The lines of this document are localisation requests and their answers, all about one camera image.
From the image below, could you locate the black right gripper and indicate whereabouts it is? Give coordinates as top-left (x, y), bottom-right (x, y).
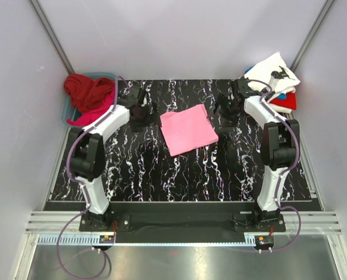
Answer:
top-left (206, 93), bottom-right (241, 128)

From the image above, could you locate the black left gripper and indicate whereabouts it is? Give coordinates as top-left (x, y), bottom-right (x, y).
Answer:
top-left (130, 102), bottom-right (161, 134)

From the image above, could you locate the pink t-shirt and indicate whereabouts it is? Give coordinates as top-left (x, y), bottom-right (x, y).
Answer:
top-left (160, 104), bottom-right (218, 156)

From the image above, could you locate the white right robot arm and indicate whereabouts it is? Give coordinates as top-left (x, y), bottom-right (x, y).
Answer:
top-left (213, 78), bottom-right (300, 232)

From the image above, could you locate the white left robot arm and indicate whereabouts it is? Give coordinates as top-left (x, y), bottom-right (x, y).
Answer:
top-left (66, 86), bottom-right (161, 231)

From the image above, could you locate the blue folded t-shirt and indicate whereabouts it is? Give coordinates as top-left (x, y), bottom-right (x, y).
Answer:
top-left (244, 66), bottom-right (291, 100)

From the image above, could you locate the red folded t-shirt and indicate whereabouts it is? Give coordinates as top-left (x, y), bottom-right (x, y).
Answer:
top-left (269, 92), bottom-right (297, 111)

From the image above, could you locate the white printed folded t-shirt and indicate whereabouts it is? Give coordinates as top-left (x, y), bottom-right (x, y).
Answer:
top-left (244, 52), bottom-right (300, 94)

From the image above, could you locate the dark red t-shirt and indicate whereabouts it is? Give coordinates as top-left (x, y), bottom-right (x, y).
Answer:
top-left (64, 73), bottom-right (114, 113)

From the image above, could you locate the blue-grey plastic basket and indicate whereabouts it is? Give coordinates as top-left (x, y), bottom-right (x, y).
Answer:
top-left (61, 72), bottom-right (116, 127)

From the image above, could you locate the left controller board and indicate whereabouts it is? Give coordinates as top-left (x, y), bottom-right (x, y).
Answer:
top-left (99, 233), bottom-right (116, 244)

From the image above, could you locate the controller board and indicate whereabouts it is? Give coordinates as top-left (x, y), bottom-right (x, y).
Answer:
top-left (256, 235), bottom-right (275, 248)
top-left (99, 233), bottom-right (116, 244)

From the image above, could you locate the right controller board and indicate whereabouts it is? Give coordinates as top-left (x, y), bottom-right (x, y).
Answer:
top-left (256, 235), bottom-right (275, 248)

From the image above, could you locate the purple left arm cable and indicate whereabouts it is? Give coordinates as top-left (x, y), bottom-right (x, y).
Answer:
top-left (56, 75), bottom-right (133, 277)

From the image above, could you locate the aluminium frame rail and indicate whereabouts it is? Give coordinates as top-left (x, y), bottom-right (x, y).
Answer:
top-left (26, 211), bottom-right (342, 235)

